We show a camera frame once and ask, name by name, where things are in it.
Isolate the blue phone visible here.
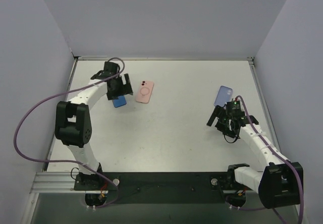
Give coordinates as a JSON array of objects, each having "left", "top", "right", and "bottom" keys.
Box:
[{"left": 113, "top": 96, "right": 127, "bottom": 108}]

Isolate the pink phone case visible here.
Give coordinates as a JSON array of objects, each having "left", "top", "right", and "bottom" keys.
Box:
[{"left": 135, "top": 80, "right": 154, "bottom": 104}]

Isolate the lavender phone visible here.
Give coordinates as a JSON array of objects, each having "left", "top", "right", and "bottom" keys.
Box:
[{"left": 214, "top": 85, "right": 233, "bottom": 107}]

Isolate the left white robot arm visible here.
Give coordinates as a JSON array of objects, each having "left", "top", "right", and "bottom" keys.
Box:
[{"left": 55, "top": 58, "right": 133, "bottom": 190}]

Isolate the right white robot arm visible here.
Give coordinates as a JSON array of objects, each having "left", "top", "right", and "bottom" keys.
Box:
[{"left": 207, "top": 100, "right": 303, "bottom": 209}]

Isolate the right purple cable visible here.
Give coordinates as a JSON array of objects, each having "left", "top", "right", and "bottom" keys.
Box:
[{"left": 226, "top": 95, "right": 305, "bottom": 224}]

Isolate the purple cable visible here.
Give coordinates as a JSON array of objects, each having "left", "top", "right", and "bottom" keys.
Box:
[
  {"left": 13, "top": 57, "right": 126, "bottom": 208},
  {"left": 226, "top": 95, "right": 305, "bottom": 224}
]

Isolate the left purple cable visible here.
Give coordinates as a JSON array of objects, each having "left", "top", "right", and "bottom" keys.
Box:
[{"left": 13, "top": 57, "right": 126, "bottom": 208}]

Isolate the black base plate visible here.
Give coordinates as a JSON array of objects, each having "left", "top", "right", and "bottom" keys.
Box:
[{"left": 74, "top": 172, "right": 248, "bottom": 204}]

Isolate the aluminium frame rail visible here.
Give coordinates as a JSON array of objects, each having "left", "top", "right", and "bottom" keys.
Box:
[{"left": 30, "top": 57, "right": 303, "bottom": 194}]

